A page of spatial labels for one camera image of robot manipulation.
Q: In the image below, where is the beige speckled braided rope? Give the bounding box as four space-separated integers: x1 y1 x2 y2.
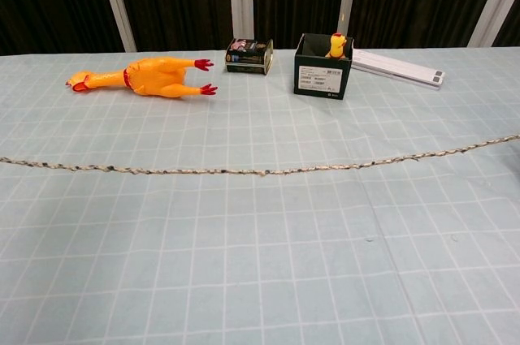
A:
0 134 520 179

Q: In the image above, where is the black luncheon meat tin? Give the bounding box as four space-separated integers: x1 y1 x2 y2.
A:
224 37 275 77

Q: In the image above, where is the black open cardboard box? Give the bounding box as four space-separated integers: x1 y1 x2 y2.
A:
292 32 355 101

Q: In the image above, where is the large yellow rubber chicken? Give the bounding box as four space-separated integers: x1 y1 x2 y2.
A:
64 56 219 99

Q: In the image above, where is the small yellow chicken toy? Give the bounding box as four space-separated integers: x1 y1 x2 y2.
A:
323 32 349 60

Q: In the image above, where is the long flat white box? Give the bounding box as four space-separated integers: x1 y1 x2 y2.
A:
349 49 447 92

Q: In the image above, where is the light blue checked tablecloth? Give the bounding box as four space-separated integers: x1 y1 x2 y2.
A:
0 45 520 345

